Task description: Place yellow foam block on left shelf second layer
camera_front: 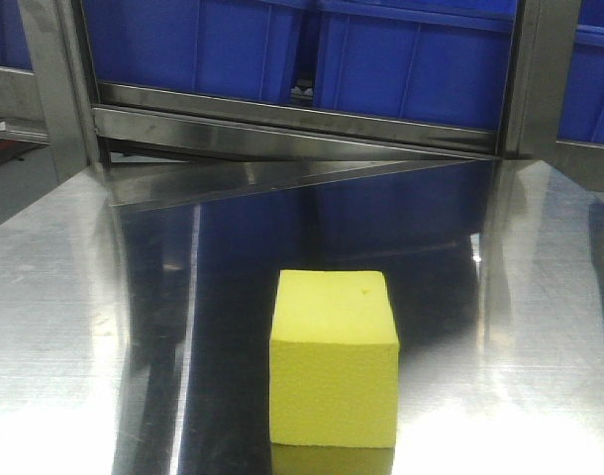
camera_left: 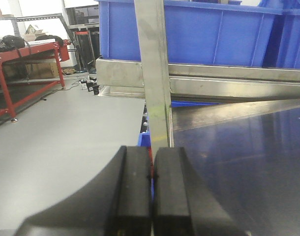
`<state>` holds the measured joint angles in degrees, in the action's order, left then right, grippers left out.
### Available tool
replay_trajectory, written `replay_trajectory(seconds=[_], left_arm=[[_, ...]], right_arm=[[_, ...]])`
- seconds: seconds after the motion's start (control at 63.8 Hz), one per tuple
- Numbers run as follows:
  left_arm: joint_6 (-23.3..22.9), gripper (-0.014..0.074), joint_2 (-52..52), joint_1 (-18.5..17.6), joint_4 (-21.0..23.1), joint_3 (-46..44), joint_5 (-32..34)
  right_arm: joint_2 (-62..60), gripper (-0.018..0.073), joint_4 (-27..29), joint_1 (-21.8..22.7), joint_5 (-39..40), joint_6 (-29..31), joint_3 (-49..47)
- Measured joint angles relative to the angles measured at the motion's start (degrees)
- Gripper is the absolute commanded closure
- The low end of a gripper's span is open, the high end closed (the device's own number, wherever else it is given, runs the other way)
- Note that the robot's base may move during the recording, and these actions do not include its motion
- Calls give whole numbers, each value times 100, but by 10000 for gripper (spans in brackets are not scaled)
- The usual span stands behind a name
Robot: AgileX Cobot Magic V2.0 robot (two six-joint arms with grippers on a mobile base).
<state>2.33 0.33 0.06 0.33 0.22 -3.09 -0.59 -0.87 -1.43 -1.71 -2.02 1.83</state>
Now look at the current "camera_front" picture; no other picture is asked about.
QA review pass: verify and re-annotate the blue plastic bin right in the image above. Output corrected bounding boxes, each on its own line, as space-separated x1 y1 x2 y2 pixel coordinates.
558 1 604 143

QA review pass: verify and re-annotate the stainless steel shelf rack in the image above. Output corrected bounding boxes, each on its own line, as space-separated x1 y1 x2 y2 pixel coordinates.
0 1 604 207

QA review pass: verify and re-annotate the blue plastic bin middle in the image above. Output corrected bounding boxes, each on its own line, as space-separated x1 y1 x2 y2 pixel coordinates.
314 1 513 131

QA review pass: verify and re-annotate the blue plastic bin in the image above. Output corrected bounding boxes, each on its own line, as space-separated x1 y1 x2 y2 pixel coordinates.
83 0 310 104
314 1 513 131
558 1 604 143

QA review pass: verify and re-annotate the yellow foam block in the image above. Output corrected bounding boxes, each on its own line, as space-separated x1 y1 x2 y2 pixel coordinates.
269 269 400 448

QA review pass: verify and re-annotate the blue plastic bin left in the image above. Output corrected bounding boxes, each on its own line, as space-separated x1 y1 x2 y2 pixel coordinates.
83 0 310 104

